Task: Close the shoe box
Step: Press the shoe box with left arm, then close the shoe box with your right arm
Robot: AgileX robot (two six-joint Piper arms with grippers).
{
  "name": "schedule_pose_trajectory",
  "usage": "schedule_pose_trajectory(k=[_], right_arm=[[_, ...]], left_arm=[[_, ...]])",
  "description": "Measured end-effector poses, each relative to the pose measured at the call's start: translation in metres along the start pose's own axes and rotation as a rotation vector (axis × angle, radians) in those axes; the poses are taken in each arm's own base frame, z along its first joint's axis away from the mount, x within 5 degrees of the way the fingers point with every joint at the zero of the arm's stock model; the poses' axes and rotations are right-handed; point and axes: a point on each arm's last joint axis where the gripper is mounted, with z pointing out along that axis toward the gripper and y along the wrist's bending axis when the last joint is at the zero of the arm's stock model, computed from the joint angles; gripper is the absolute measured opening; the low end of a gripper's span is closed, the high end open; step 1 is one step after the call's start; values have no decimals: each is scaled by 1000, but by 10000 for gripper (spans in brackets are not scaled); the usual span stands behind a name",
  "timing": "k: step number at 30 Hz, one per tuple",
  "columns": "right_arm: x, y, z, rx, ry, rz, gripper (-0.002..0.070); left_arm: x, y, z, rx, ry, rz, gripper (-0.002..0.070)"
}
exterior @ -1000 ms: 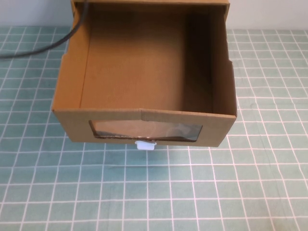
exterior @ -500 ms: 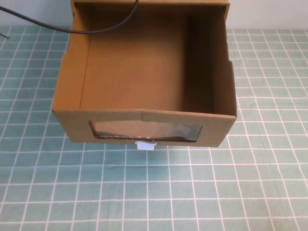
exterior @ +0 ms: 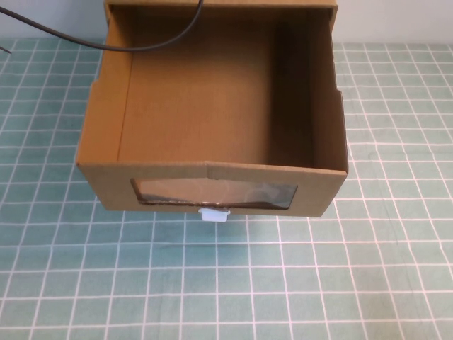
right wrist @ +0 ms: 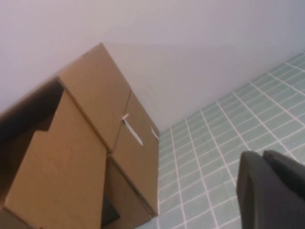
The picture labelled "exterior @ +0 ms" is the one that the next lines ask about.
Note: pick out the cardboard drawer with scratched window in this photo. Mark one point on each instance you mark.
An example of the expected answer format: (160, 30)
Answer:
(198, 113)

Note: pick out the brown cardboard shoe box shell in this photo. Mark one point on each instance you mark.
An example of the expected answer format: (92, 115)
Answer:
(269, 1)

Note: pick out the blue grid cutting mat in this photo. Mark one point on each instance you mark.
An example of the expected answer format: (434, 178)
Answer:
(226, 283)

